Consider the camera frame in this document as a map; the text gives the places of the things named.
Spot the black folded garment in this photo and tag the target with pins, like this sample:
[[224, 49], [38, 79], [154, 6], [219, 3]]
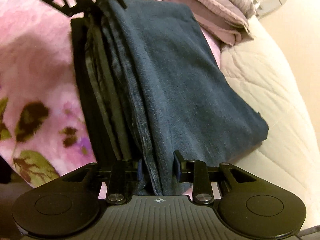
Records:
[[101, 105]]

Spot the folded pink pillowcase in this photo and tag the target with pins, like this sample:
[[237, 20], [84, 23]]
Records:
[[220, 18]]

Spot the blue denim jeans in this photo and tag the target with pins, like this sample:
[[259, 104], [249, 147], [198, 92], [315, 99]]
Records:
[[172, 85]]

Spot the beige quilted mattress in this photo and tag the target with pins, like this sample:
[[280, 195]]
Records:
[[258, 71]]

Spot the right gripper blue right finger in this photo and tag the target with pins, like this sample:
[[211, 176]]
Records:
[[183, 169]]

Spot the pink rose blanket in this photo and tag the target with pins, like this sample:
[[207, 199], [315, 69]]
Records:
[[46, 130]]

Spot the round glass side table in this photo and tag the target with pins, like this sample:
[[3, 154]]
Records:
[[265, 7]]

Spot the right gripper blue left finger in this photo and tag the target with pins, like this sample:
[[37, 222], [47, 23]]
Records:
[[139, 170]]

